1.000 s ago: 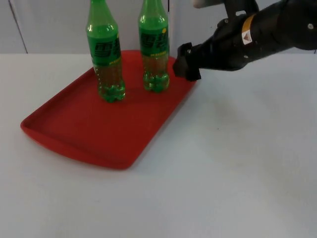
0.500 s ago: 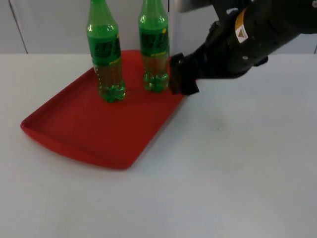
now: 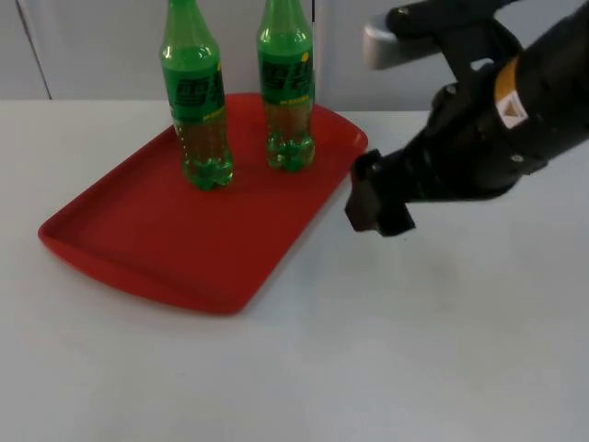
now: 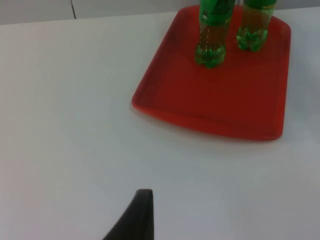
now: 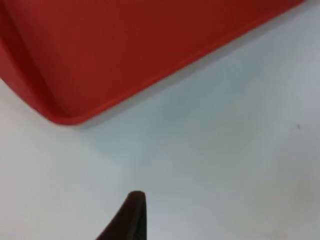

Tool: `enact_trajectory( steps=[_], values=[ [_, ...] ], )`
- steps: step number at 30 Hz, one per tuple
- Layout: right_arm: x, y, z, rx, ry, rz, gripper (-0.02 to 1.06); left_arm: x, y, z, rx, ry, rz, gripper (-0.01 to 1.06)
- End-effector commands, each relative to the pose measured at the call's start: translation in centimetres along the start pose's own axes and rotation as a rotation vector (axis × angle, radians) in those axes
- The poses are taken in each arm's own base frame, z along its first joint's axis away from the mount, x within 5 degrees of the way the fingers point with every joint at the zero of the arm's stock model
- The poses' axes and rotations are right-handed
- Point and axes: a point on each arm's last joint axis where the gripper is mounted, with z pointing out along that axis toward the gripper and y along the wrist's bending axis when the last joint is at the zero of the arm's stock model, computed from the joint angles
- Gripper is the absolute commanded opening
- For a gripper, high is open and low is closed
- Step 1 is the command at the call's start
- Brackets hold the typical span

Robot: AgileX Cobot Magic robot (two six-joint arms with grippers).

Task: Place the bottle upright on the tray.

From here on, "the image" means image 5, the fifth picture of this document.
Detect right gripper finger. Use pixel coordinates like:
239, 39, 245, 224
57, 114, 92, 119
94, 190, 148, 240

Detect red tray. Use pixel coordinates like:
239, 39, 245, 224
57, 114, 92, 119
0, 0, 309, 126

